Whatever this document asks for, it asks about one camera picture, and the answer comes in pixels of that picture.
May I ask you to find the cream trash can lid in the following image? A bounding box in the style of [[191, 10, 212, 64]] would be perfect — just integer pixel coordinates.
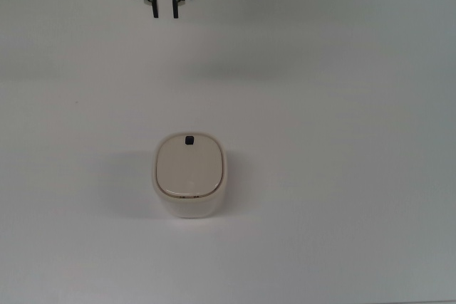
[[155, 133, 225, 199]]

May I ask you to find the small cream trash can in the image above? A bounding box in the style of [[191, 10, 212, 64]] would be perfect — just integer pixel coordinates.
[[152, 131, 229, 219]]

